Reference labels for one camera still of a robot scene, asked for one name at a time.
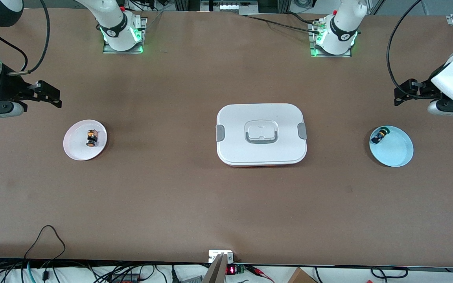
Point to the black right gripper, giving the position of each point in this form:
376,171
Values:
7,89

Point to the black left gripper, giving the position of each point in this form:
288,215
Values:
423,90

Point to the orange push-button switch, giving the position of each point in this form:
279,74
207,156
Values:
92,138

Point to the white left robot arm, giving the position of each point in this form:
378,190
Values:
342,27

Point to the white lidded lunch box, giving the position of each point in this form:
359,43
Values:
262,118

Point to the brown cardboard box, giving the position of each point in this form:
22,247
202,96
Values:
300,276

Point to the pink round plate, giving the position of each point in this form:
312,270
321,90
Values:
78,149

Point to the light blue round plate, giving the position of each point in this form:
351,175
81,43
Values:
397,151

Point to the red clip lead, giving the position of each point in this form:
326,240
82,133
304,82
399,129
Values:
260,272

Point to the red digit display module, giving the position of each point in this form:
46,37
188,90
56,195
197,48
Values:
232,270

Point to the green push-button switch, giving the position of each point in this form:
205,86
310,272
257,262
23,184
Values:
380,136

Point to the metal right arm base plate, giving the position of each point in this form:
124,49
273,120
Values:
142,35

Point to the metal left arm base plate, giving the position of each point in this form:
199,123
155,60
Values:
312,37

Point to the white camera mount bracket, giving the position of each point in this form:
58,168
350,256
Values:
215,253

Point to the grey aluminium mount bar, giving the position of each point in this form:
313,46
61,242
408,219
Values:
216,271

